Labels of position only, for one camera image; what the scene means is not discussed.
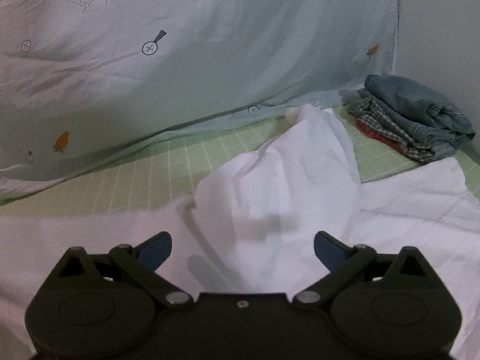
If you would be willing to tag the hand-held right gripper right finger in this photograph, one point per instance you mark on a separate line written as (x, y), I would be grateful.
(329, 249)

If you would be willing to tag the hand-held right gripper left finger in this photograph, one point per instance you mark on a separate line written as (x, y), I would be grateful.
(156, 249)

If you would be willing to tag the white shirt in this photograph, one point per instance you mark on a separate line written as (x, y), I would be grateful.
(300, 195)

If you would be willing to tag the green grid mat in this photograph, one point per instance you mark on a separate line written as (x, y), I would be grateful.
(142, 172)

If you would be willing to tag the red garment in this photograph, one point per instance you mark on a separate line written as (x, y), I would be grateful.
(375, 130)

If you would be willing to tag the checkered garment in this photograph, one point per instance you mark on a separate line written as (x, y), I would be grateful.
(390, 127)

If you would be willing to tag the blue denim garment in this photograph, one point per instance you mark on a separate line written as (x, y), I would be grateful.
(412, 105)

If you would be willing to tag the light blue printed sheet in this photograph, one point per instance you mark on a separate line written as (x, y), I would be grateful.
(187, 45)

